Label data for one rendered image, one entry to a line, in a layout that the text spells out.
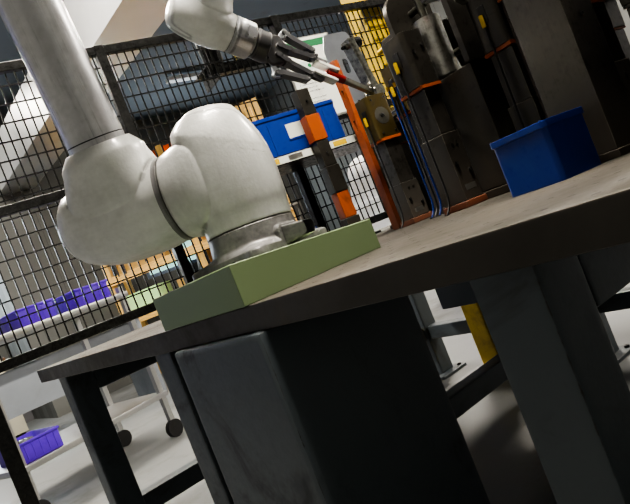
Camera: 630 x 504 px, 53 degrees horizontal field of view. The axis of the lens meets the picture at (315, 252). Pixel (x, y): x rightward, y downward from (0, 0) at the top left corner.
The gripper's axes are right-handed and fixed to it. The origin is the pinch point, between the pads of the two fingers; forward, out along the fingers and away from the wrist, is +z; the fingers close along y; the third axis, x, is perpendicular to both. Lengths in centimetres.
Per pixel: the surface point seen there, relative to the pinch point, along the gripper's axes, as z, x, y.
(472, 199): 20, -37, -39
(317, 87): 23, 54, 29
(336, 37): 14.2, 26.6, 30.8
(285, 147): 6.8, 36.1, -6.4
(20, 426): -11, 559, -126
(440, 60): 9.8, -35.6, -10.0
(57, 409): 29, 649, -109
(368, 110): 12.8, -2.2, -7.1
